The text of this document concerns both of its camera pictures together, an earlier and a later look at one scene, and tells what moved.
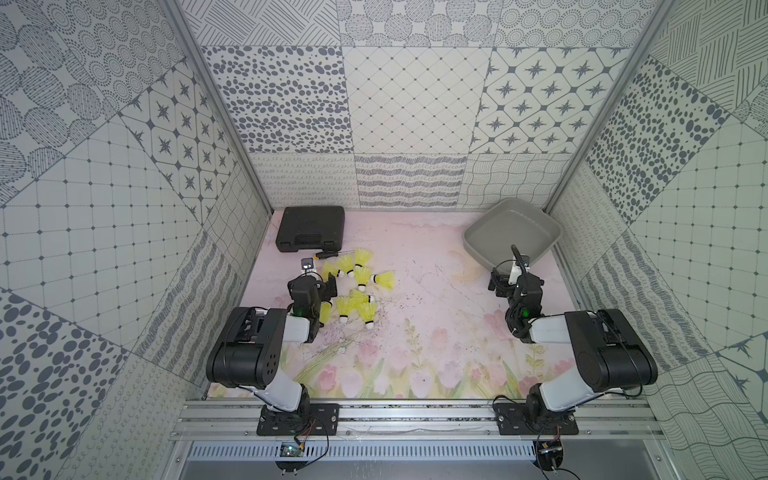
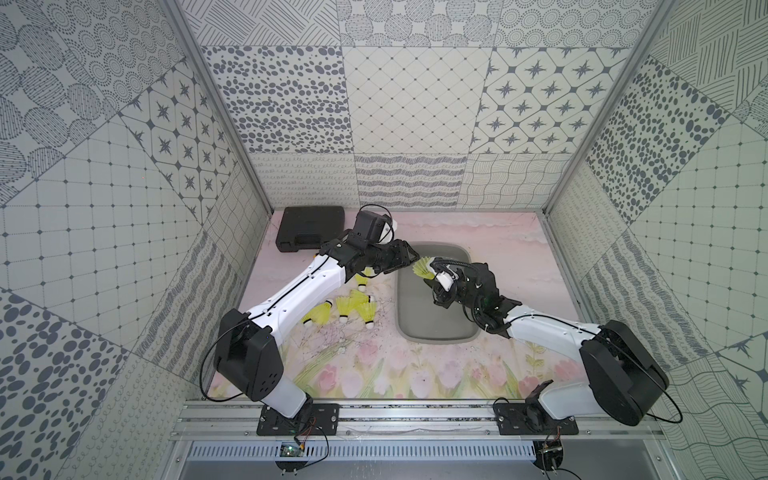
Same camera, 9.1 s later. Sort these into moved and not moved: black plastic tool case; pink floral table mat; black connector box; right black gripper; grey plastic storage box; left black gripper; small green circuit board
Moved: right black gripper; left black gripper; grey plastic storage box
Not moved: small green circuit board; pink floral table mat; black connector box; black plastic tool case
